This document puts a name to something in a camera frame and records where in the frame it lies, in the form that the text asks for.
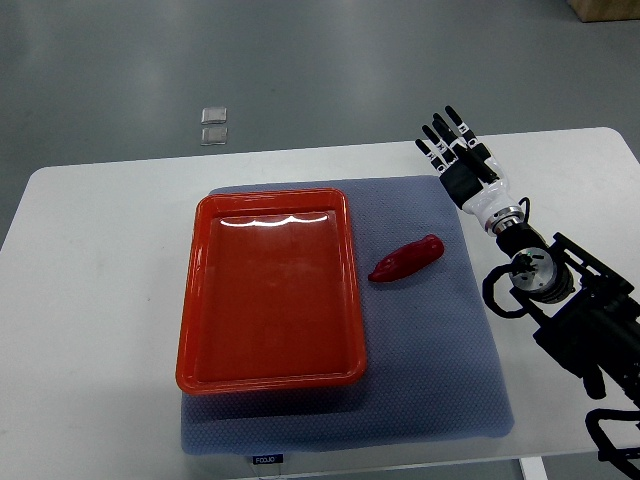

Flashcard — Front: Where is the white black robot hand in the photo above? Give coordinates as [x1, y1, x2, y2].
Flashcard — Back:
[415, 105, 523, 233]

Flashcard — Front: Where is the red pepper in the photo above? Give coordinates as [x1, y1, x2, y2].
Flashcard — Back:
[368, 234, 445, 283]

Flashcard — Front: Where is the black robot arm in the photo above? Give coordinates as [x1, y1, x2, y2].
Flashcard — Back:
[417, 107, 639, 479]

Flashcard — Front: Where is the red plastic tray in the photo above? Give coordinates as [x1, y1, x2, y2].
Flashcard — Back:
[176, 188, 367, 395]

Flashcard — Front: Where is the cardboard box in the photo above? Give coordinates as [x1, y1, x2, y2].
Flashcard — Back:
[567, 0, 639, 23]

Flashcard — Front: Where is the blue-grey mesh mat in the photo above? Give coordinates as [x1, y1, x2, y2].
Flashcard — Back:
[181, 175, 513, 456]

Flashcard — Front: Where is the lower metal floor plate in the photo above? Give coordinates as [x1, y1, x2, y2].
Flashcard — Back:
[201, 126, 228, 146]

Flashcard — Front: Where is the metal floor plate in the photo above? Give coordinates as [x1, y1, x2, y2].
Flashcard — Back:
[201, 126, 228, 146]
[201, 106, 227, 125]

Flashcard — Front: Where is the upper metal floor plate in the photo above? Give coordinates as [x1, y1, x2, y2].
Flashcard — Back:
[201, 106, 227, 125]

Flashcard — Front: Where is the white table leg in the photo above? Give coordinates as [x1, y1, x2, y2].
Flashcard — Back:
[519, 457, 548, 480]

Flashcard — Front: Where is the dark mat label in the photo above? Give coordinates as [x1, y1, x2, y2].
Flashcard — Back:
[252, 454, 284, 465]

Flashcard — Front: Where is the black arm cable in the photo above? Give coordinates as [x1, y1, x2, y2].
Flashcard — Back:
[482, 265, 531, 318]

